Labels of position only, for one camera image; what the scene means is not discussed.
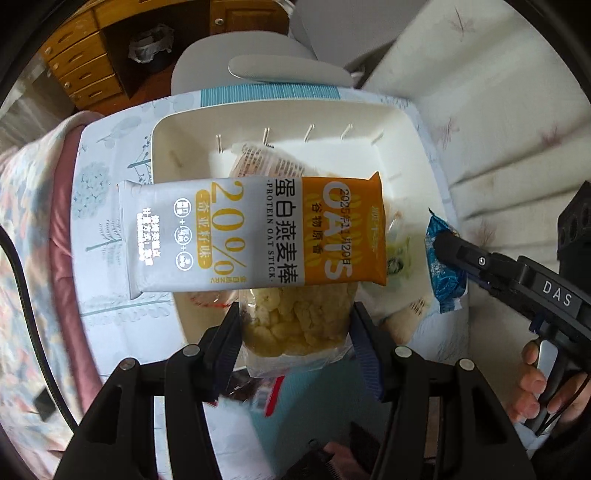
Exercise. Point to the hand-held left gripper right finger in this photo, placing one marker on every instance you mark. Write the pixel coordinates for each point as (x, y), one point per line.
(369, 353)

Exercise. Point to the blue snack packet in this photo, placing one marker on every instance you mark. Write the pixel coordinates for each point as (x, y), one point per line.
(441, 281)

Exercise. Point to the blue tree-print tablecloth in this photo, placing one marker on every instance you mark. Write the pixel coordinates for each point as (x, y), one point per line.
(106, 230)

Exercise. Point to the grey office chair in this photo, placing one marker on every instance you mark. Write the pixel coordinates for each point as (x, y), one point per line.
(207, 64)

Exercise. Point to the white orange oat bar packet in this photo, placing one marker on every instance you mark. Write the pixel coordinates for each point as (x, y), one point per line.
(254, 230)

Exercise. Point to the white leaf-print curtain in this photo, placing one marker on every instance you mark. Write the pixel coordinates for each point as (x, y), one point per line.
(508, 115)

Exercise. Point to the floral blanket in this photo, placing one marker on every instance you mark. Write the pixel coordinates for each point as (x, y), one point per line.
(27, 369)

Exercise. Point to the wooden desk with drawers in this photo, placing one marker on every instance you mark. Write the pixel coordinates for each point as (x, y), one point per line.
(78, 55)

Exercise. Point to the dark phone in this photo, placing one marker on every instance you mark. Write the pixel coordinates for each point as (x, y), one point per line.
(45, 405)

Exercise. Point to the trash bag under desk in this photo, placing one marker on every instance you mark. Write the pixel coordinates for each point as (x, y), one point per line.
(147, 46)

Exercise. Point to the clear puffed snack packet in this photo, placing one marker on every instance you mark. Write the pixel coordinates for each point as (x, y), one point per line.
(295, 323)
(258, 161)

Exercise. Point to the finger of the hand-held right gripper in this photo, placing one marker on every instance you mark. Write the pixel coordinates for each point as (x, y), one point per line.
(475, 265)

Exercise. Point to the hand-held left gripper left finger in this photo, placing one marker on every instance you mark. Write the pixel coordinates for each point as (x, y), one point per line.
(226, 353)

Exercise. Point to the clear bread packet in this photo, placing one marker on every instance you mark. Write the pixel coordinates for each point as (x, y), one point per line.
(406, 321)

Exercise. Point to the white plastic storage bin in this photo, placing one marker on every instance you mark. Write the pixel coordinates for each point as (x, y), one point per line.
(194, 152)

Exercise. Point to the person's right hand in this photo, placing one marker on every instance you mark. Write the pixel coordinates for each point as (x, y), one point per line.
(528, 387)

